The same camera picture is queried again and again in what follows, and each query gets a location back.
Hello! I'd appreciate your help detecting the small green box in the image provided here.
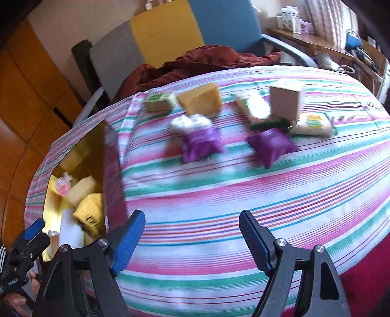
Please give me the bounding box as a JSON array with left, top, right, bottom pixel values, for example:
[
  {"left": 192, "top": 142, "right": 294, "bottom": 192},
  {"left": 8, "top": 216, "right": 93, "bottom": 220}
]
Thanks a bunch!
[{"left": 144, "top": 91, "right": 178, "bottom": 113}]

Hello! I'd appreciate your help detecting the dark red jacket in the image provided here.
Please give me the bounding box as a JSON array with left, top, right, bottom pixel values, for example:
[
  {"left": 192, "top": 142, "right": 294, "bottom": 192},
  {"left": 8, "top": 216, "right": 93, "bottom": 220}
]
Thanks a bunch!
[{"left": 111, "top": 45, "right": 282, "bottom": 106}]

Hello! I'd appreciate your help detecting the pink thread spool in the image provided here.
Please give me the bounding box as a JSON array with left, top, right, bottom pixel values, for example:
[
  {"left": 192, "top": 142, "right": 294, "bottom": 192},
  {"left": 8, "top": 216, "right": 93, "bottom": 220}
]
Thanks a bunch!
[{"left": 54, "top": 172, "right": 74, "bottom": 197}]

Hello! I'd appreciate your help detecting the small cardboard box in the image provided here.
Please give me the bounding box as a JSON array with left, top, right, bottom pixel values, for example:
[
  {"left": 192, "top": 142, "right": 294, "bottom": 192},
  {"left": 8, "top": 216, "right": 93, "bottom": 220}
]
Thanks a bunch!
[{"left": 270, "top": 79, "right": 304, "bottom": 122}]

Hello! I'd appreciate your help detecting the wooden side desk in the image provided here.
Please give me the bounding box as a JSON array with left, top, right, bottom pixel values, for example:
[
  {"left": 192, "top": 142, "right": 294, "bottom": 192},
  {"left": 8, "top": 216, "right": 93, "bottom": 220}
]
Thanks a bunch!
[{"left": 268, "top": 27, "right": 386, "bottom": 89}]

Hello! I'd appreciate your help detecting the grey yellow blue armchair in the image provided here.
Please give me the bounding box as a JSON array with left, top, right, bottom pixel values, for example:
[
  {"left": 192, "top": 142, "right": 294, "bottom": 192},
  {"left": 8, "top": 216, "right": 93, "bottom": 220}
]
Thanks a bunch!
[{"left": 72, "top": 0, "right": 320, "bottom": 126}]

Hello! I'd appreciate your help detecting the purple snack packet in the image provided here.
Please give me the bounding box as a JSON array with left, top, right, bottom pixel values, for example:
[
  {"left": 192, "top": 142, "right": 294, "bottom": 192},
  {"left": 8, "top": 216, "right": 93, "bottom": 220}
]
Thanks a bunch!
[
  {"left": 182, "top": 126, "right": 226, "bottom": 163},
  {"left": 246, "top": 128, "right": 299, "bottom": 169}
]

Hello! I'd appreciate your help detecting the yellow scrub sponge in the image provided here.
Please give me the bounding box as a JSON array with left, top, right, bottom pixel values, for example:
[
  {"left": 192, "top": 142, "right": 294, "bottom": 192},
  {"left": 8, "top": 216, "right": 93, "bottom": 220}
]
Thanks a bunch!
[{"left": 72, "top": 193, "right": 106, "bottom": 237}]

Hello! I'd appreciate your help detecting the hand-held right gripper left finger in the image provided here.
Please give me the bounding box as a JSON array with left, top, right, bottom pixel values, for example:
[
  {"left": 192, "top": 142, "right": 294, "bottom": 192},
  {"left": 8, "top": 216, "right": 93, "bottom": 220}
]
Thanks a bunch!
[{"left": 32, "top": 210, "right": 146, "bottom": 317}]

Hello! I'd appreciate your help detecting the black rolled mat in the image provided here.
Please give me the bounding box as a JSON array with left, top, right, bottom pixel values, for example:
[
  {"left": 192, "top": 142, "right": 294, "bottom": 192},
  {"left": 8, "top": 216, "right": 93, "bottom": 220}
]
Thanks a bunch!
[{"left": 71, "top": 40, "right": 101, "bottom": 101}]

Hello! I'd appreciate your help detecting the striped pink curtain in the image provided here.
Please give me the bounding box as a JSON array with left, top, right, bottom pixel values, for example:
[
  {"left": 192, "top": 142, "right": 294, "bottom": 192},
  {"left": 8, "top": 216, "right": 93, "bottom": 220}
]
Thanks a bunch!
[{"left": 305, "top": 0, "right": 360, "bottom": 41}]

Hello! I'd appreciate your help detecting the gold tin box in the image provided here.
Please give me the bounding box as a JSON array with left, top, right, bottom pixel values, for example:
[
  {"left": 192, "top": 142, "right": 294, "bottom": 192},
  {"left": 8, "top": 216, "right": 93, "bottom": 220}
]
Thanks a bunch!
[{"left": 41, "top": 120, "right": 128, "bottom": 263}]

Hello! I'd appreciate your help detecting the wooden wardrobe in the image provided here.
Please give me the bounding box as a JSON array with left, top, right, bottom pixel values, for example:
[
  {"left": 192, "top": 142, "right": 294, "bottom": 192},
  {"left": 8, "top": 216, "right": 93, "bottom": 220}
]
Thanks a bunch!
[{"left": 0, "top": 18, "right": 89, "bottom": 244}]

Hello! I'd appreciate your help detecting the dark green stick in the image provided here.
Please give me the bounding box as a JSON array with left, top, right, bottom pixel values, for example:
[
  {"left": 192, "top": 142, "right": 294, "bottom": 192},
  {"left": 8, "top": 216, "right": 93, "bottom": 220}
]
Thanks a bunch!
[{"left": 250, "top": 119, "right": 293, "bottom": 131}]

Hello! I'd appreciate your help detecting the white plastic bag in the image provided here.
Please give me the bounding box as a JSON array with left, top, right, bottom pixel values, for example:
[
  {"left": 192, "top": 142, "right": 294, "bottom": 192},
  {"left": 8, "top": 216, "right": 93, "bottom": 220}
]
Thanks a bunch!
[
  {"left": 170, "top": 114, "right": 213, "bottom": 135},
  {"left": 58, "top": 209, "right": 86, "bottom": 249}
]

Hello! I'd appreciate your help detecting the blue bag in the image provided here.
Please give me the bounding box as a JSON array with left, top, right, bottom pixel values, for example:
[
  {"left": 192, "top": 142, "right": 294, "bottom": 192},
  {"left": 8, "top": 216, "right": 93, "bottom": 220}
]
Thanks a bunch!
[{"left": 346, "top": 29, "right": 363, "bottom": 52}]

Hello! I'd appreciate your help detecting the yellow green packet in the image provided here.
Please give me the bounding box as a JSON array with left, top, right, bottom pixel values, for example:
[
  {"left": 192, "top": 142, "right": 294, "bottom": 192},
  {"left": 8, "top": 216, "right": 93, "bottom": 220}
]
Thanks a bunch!
[{"left": 289, "top": 112, "right": 336, "bottom": 137}]

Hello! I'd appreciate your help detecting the white carton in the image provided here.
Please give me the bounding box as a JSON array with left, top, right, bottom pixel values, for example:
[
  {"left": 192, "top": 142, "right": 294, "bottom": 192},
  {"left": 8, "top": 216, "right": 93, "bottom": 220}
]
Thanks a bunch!
[{"left": 280, "top": 6, "right": 302, "bottom": 33}]

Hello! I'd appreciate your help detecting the white snack packet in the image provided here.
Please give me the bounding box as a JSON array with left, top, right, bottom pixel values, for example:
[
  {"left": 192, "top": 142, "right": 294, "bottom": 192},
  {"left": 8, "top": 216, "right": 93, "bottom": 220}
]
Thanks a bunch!
[{"left": 233, "top": 90, "right": 272, "bottom": 121}]

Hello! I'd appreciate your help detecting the red blanket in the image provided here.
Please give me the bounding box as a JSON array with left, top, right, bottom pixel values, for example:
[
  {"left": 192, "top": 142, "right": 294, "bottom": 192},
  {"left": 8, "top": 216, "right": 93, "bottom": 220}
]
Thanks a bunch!
[{"left": 280, "top": 232, "right": 390, "bottom": 317}]

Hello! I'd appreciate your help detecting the person's left hand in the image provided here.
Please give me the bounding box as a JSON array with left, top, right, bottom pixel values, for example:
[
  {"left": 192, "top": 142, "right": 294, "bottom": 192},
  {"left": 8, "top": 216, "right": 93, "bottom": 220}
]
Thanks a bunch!
[{"left": 8, "top": 273, "right": 41, "bottom": 314}]

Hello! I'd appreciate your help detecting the striped tablecloth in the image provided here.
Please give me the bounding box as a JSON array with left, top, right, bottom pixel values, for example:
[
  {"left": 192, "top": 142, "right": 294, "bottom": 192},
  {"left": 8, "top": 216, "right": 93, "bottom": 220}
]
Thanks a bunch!
[{"left": 24, "top": 65, "right": 390, "bottom": 317}]

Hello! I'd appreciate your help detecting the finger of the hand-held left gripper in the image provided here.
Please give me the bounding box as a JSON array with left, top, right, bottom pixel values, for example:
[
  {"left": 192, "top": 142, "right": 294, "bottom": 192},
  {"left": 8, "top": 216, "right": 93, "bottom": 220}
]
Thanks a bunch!
[
  {"left": 10, "top": 235, "right": 51, "bottom": 266},
  {"left": 23, "top": 218, "right": 46, "bottom": 241}
]

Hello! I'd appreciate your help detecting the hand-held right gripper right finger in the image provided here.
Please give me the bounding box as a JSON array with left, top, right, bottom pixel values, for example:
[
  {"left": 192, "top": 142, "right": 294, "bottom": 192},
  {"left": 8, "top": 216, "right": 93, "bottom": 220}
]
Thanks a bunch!
[{"left": 238, "top": 210, "right": 351, "bottom": 317}]

